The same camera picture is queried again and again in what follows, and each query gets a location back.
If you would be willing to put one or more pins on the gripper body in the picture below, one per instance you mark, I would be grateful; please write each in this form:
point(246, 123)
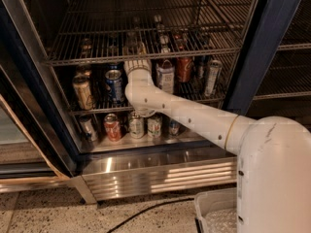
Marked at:
point(137, 65)

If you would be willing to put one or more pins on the clear water bottle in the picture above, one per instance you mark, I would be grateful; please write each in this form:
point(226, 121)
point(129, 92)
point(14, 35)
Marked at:
point(133, 43)

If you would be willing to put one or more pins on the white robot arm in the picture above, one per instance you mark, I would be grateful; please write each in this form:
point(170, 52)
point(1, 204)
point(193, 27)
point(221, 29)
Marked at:
point(274, 154)

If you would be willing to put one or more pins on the white label juice bottle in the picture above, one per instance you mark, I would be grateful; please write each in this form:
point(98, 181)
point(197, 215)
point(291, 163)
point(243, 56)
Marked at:
point(165, 75)

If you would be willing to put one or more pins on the red can bottom shelf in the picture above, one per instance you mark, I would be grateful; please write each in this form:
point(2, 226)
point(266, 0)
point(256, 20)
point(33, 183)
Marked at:
point(112, 127)

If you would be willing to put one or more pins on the stainless steel fridge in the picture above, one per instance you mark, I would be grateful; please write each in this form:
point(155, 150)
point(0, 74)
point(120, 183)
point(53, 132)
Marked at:
point(132, 167)

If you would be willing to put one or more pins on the open fridge door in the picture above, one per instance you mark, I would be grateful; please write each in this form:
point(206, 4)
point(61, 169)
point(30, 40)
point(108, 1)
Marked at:
point(31, 155)

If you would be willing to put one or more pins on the blue Pepsi can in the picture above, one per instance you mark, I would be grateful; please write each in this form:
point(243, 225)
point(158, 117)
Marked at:
point(114, 86)

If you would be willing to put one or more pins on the red Coca-Cola can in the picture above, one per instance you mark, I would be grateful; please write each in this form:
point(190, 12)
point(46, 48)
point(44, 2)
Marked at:
point(183, 68)

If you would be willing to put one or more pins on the green white can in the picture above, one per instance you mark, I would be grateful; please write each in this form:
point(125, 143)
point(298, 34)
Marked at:
point(136, 125)
point(154, 126)

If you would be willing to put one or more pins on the gold beverage can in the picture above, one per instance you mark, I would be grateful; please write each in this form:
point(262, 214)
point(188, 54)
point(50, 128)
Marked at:
point(82, 90)

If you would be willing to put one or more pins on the dark can behind red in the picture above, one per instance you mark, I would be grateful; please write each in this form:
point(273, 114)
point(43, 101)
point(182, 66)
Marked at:
point(200, 63)

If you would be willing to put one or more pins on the blue silver can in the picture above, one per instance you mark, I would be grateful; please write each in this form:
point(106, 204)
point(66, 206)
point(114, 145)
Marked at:
point(174, 127)

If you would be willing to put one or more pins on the silver can bottom left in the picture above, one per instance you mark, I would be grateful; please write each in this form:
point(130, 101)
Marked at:
point(88, 128)

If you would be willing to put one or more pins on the tall silver can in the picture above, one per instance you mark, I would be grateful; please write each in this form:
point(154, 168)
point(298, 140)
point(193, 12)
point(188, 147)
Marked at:
point(214, 69)

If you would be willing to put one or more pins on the clear plastic bin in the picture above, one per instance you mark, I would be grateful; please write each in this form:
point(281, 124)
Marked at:
point(216, 211)

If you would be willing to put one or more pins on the middle wire shelf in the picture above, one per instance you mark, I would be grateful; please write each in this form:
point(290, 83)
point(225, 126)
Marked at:
point(193, 90)

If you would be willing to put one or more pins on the upper wire shelf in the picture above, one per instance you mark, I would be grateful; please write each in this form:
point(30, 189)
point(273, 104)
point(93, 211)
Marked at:
point(95, 31)

